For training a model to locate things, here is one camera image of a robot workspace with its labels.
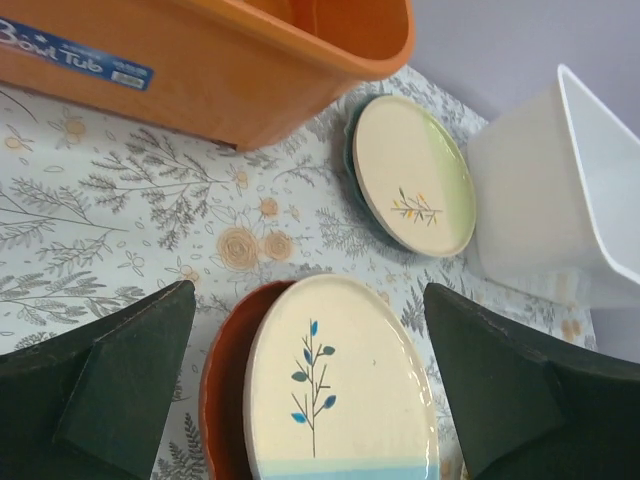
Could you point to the white plastic bin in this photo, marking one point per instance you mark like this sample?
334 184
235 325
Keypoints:
557 189

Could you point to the floral patterned table mat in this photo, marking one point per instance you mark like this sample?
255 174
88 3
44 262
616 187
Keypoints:
98 211

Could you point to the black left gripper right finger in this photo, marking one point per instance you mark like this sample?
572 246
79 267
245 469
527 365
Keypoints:
527 405

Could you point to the dark teal scalloped plate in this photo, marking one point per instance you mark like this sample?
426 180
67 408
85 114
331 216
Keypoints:
353 115

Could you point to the cream blue tree plate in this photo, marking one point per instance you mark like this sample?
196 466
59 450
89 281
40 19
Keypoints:
335 389

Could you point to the orange plastic tub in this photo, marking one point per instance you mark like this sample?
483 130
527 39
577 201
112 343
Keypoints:
245 73

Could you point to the cream green twig plate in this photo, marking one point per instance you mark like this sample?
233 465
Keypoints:
413 177

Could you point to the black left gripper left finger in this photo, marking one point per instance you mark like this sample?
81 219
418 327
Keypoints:
92 403

